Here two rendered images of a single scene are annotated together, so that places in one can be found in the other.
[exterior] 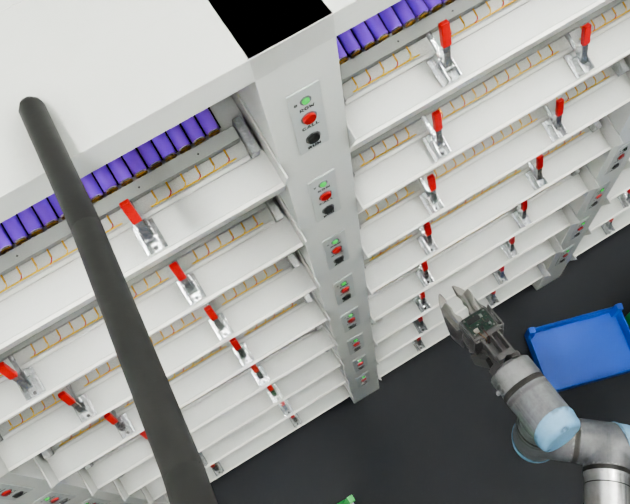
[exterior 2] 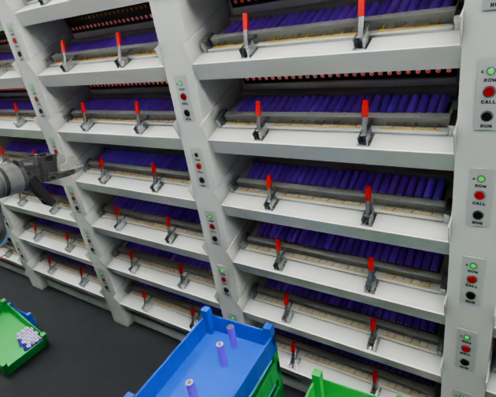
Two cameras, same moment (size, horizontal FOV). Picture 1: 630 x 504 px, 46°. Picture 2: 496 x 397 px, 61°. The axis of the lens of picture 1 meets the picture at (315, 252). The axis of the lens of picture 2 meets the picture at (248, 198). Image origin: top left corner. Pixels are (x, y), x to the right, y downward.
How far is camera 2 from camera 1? 2.00 m
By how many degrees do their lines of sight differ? 53
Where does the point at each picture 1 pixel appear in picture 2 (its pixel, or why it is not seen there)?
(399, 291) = (94, 178)
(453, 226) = (101, 128)
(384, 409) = (113, 335)
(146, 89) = not seen: outside the picture
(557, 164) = (156, 130)
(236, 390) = not seen: hidden behind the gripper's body
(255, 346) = (25, 124)
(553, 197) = (179, 191)
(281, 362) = not seen: hidden behind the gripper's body
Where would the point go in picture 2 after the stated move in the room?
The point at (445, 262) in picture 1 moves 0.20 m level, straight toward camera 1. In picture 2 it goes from (117, 181) to (59, 194)
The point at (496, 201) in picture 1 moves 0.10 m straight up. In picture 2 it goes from (122, 128) to (112, 98)
